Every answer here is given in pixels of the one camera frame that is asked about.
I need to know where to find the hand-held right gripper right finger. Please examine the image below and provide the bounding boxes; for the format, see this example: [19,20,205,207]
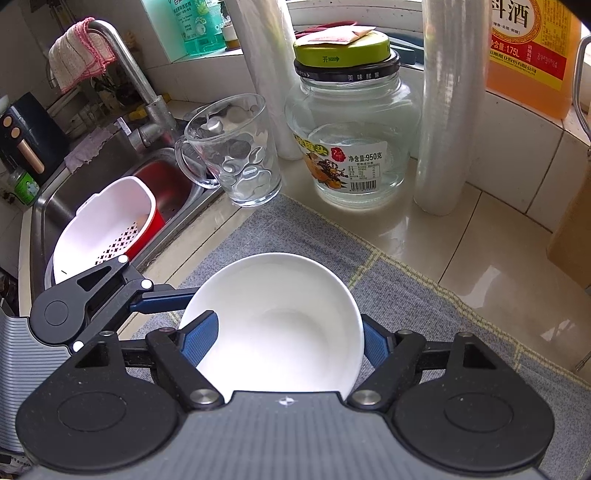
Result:
[346,314,502,411]

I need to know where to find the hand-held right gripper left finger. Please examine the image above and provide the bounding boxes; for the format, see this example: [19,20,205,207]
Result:
[69,311,227,411]

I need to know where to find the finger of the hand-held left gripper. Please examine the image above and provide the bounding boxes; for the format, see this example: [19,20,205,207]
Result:
[69,255,195,354]

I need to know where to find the plain white bowl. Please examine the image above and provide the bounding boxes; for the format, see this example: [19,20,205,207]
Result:
[178,252,364,402]

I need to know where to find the grey blue printed towel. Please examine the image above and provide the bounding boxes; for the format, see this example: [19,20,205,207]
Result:
[124,194,591,467]

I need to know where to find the red plastic basin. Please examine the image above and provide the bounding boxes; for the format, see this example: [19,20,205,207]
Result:
[124,161,204,261]

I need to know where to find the white plastic colander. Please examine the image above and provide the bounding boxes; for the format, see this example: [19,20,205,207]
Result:
[53,176,157,284]

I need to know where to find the stainless steel sink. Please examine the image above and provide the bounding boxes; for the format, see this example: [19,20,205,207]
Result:
[18,115,222,319]

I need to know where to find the clear glass mug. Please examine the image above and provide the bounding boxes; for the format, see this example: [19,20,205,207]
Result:
[174,93,283,208]

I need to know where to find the grey rag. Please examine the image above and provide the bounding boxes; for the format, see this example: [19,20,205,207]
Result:
[65,129,121,174]

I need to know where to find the small bottle green label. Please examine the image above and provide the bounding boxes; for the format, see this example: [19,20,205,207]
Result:
[7,166,42,206]

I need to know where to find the glass jar yellow-green lid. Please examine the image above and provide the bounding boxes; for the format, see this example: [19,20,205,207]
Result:
[285,32,422,209]

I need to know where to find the black device wooden knobs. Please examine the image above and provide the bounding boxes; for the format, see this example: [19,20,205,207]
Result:
[0,92,70,174]

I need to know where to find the steel faucet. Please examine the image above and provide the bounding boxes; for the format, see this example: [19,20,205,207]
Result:
[88,18,178,148]

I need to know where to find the tall clear plastic wrap roll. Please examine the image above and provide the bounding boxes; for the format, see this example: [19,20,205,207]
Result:
[413,0,490,217]

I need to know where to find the short clear plastic wrap roll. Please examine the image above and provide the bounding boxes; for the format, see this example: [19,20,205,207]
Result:
[228,0,301,161]

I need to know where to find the pink white dishcloth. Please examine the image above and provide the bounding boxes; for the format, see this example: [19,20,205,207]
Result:
[48,17,116,93]

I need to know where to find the green dish soap bottle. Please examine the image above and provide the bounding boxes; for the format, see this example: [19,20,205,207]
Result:
[141,0,227,58]

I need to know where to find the pink sachet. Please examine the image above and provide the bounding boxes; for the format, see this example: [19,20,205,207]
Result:
[295,25,377,45]

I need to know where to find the orange cooking wine bottle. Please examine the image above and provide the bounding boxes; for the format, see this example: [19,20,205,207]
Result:
[485,0,591,139]

